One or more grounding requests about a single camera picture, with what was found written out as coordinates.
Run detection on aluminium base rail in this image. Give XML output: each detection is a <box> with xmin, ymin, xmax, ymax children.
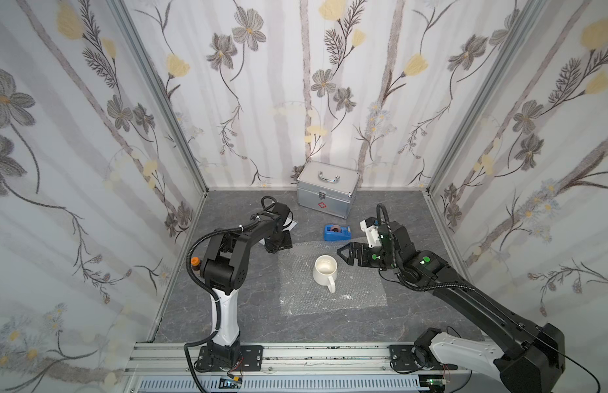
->
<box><xmin>118</xmin><ymin>343</ymin><xmax>506</xmax><ymax>392</ymax></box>

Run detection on blue tape dispenser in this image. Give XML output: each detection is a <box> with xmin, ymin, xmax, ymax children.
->
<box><xmin>323</xmin><ymin>224</ymin><xmax>352</xmax><ymax>242</ymax></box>

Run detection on white plastic pouch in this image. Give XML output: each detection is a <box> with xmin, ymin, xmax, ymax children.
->
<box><xmin>284</xmin><ymin>220</ymin><xmax>297</xmax><ymax>231</ymax></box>

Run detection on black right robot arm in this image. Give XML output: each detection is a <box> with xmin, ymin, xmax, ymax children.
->
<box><xmin>337</xmin><ymin>217</ymin><xmax>566</xmax><ymax>392</ymax></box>

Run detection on clear bubble wrap sheet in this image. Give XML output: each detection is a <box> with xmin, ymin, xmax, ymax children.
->
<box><xmin>278</xmin><ymin>241</ymin><xmax>387</xmax><ymax>316</ymax></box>

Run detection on silver aluminium first-aid case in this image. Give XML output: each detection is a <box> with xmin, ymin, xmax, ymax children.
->
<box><xmin>297</xmin><ymin>161</ymin><xmax>359</xmax><ymax>219</ymax></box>

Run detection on small orange-capped brown bottle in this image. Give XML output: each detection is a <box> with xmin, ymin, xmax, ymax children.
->
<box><xmin>190</xmin><ymin>257</ymin><xmax>202</xmax><ymax>273</ymax></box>

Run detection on white slotted cable duct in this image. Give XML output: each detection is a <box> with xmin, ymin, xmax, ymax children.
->
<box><xmin>136</xmin><ymin>374</ymin><xmax>430</xmax><ymax>393</ymax></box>

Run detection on white ceramic mug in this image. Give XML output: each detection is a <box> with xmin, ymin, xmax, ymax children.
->
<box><xmin>312</xmin><ymin>255</ymin><xmax>338</xmax><ymax>293</ymax></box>

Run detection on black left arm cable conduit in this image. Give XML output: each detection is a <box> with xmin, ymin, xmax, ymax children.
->
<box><xmin>183</xmin><ymin>227</ymin><xmax>246</xmax><ymax>393</ymax></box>

